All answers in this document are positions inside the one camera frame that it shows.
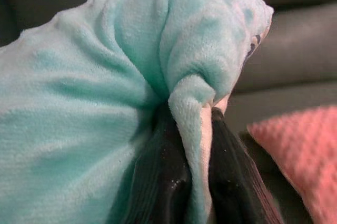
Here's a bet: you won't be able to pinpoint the mint green dotted plush pillow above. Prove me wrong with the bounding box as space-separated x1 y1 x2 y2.
0 0 275 224

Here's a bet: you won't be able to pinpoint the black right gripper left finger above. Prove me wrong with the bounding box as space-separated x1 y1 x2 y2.
110 101 197 224

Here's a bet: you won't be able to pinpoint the pink dotted plush pillow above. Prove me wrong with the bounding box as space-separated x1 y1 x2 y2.
246 104 337 224

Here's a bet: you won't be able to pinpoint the dark green leather sofa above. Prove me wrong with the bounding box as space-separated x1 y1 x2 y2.
0 0 337 224

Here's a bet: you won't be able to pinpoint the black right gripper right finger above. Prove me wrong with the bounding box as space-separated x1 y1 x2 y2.
207 107 285 224

